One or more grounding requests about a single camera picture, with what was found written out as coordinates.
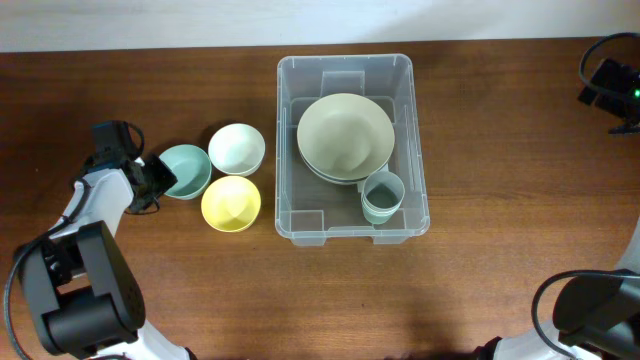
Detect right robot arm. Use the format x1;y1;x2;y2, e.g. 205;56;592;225
469;59;639;359

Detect clear plastic storage bin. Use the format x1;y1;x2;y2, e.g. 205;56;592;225
275;54;430;246

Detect green cup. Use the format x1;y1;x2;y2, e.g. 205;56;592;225
362;202;399;225

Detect white label in bin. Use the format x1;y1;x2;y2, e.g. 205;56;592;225
356;177;368;193

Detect yellow bowl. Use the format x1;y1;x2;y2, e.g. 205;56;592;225
201;176;262;233

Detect beige plate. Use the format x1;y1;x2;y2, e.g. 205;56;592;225
296;93;395;182

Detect right black cable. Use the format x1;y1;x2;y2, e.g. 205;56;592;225
530;32;640;360

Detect grey cup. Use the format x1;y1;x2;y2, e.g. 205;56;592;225
361;171;405;204

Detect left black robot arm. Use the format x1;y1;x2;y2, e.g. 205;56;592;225
8;121;195;360

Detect green bowl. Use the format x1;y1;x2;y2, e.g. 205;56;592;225
159;144;213;200

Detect white bowl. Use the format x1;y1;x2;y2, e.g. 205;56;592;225
208;123;266;177

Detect cream cup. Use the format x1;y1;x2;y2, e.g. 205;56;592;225
362;193;401;216

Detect cream plate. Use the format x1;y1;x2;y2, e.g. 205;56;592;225
300;154;390;186

